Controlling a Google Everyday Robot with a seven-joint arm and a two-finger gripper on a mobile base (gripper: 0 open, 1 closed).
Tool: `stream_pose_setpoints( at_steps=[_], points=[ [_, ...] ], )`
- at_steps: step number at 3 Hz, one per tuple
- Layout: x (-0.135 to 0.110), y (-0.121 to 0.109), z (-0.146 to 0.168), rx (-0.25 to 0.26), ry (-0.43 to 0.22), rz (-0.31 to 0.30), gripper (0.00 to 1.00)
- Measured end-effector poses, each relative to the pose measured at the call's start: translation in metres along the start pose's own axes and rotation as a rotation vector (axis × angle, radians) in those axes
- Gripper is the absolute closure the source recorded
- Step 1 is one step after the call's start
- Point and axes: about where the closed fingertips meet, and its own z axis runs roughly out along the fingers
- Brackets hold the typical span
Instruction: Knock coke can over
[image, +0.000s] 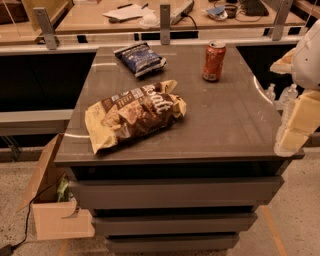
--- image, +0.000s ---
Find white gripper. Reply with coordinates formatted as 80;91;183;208
270;20;320;157

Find red coke can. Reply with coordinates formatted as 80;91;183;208
202;41;226;82

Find clear bottle right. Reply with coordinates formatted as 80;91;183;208
279;84;298;108

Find clear bottle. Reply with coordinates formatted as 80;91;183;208
265;83;276;101
279;84;298;108

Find clear bottle left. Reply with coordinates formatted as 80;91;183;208
265;83;276;101

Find black keyboard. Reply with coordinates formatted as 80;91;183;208
239;0;269;16

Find grey drawer cabinet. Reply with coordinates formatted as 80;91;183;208
55;45;288;253

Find grey power strip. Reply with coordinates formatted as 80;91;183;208
170;0;194;25

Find blue chip bag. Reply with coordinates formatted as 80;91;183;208
114;42;166;78

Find white bowl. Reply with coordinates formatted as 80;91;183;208
138;13;159;29

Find brown yellow snack bag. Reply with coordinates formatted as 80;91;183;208
85;80;186;153

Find white paper stack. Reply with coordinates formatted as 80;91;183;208
104;4;154;23

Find cardboard box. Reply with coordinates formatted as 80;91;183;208
18;134;95;240

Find metal bracket right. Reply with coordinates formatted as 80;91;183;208
269;0;294;41

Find metal bracket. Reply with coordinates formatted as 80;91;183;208
160;4;170;45
33;7;58;50
269;0;294;41

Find metal bracket middle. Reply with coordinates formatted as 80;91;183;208
160;4;170;45

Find metal bracket left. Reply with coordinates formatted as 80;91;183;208
33;7;58;50

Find black floor cable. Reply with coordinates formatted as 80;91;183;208
0;181;64;256

